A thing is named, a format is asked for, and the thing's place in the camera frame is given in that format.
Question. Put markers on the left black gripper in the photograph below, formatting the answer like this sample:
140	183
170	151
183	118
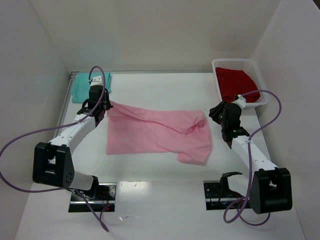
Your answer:
100	110

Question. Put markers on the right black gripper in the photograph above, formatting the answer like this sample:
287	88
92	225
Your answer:
217	112

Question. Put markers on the pink t shirt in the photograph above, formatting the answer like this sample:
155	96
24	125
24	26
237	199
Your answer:
134	130

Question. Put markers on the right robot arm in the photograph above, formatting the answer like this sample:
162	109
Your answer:
270	188

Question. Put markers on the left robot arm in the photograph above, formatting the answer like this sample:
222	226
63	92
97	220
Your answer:
53	164

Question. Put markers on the teal folded t shirt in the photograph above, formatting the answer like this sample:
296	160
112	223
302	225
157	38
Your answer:
81	86

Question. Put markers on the red t shirt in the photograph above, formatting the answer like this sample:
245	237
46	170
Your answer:
233	82

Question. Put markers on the white plastic basket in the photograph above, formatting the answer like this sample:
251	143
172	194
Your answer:
243	64

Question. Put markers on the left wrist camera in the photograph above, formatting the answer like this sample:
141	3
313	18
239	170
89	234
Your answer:
96	81

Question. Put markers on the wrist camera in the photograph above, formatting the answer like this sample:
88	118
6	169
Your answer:
240	101
96	81

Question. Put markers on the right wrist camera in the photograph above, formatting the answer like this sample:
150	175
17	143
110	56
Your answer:
240	101

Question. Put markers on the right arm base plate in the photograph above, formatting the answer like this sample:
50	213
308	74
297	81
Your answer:
215	198

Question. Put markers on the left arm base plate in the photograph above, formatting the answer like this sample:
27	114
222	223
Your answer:
105	198

